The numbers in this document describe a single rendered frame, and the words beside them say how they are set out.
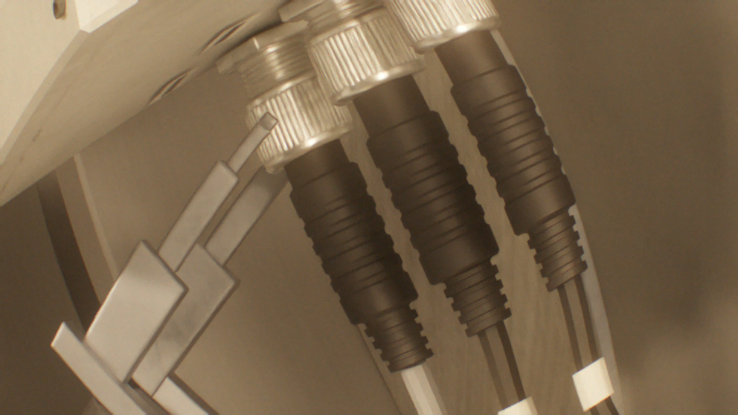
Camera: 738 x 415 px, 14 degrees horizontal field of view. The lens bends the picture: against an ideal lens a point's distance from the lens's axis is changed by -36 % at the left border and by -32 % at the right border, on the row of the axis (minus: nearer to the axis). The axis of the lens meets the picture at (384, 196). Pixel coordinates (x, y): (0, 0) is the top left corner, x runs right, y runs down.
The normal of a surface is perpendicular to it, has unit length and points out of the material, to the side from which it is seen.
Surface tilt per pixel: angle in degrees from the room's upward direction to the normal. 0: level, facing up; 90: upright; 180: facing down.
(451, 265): 55
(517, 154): 49
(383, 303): 45
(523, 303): 90
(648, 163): 90
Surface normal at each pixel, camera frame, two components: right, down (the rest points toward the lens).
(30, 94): -0.85, 0.37
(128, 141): 0.31, -0.20
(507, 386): -0.02, 0.04
